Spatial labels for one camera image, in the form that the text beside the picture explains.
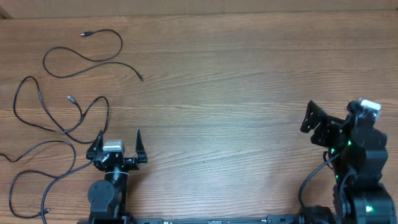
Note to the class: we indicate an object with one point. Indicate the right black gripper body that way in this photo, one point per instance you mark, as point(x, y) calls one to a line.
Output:
point(328, 136)

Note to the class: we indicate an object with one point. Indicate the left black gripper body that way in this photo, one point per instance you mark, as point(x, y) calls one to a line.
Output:
point(129, 164)

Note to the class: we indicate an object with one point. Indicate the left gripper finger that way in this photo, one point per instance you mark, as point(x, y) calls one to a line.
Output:
point(95, 147)
point(140, 150)

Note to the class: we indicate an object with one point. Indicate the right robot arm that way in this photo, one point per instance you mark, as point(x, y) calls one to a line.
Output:
point(356, 153)

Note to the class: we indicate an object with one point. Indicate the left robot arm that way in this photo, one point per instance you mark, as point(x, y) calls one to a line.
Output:
point(108, 197)

